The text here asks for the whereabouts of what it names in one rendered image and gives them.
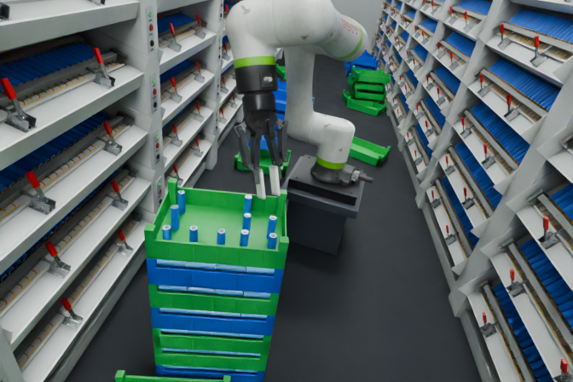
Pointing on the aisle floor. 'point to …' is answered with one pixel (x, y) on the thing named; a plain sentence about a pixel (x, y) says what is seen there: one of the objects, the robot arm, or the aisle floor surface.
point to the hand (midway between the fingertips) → (267, 182)
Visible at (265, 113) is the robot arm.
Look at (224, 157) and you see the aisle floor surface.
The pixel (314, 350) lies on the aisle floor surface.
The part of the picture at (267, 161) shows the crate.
